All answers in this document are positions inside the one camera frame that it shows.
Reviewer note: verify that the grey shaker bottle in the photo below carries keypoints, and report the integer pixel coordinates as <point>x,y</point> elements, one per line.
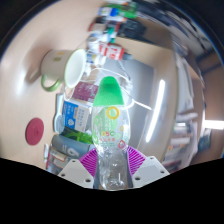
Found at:
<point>68,146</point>

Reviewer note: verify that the dark green bottle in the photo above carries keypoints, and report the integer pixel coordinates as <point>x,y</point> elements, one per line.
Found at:
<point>78,136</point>

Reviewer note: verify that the white under-shelf light strip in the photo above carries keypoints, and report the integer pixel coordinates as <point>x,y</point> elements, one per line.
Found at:
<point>156,110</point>

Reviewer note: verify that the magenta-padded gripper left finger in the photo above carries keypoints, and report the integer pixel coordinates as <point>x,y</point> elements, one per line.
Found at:
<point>74,170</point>

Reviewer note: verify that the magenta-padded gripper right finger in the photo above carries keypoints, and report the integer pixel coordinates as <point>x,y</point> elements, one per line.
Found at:
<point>151,170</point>

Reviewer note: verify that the flat round red coaster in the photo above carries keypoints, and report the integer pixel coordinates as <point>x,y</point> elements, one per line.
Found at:
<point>34,131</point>

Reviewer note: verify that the blue and white carton box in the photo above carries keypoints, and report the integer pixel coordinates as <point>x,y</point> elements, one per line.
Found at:
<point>76,116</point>

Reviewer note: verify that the green-capped clear drink bottle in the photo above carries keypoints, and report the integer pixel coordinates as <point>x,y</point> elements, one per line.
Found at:
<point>110,133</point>

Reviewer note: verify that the red-labelled white jar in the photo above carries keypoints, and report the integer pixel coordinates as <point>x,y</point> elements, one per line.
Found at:
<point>111,51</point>

